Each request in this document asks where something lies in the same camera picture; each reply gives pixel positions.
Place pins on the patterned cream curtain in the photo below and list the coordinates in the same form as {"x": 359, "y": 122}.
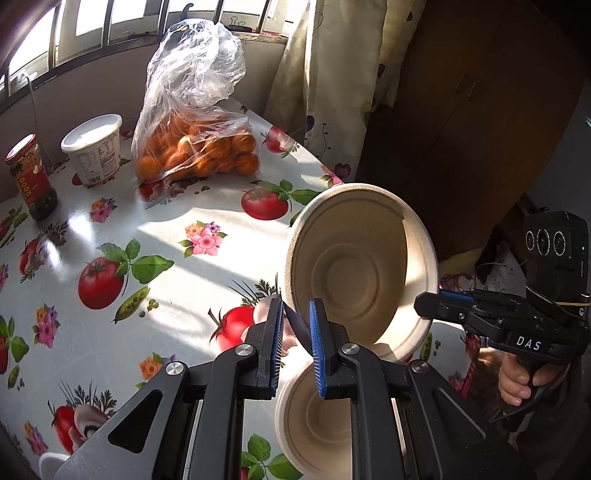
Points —
{"x": 332, "y": 69}

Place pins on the person's right hand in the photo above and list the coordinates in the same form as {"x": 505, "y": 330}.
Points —
{"x": 512, "y": 385}

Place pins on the beige paper bowl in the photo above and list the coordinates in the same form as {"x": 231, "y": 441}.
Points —
{"x": 364, "y": 267}
{"x": 318, "y": 429}

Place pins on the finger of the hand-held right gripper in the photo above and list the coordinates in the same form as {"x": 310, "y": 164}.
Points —
{"x": 480, "y": 297}
{"x": 438, "y": 309}

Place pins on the metal window grille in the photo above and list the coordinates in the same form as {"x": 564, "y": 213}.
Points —
{"x": 56, "y": 32}

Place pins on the black hook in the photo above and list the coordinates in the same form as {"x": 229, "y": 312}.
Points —
{"x": 187, "y": 9}

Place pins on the floral printed tablecloth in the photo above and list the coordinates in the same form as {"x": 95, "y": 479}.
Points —
{"x": 152, "y": 221}

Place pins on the brown wooden wardrobe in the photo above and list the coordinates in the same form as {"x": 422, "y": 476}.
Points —
{"x": 461, "y": 115}

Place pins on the clear bag of oranges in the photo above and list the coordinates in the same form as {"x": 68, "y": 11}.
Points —
{"x": 198, "y": 152}

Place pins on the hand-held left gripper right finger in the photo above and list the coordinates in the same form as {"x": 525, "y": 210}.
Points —
{"x": 317, "y": 350}

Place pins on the black binder clip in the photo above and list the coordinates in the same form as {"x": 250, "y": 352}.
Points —
{"x": 238, "y": 23}

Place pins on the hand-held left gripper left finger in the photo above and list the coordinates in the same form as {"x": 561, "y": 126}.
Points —
{"x": 277, "y": 341}

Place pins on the person's right forearm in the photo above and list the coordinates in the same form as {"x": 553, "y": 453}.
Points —
{"x": 563, "y": 438}

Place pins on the chili sauce glass jar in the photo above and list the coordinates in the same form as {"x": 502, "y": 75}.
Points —
{"x": 30, "y": 180}

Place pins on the white plastic tub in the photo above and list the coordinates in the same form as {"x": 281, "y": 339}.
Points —
{"x": 94, "y": 157}

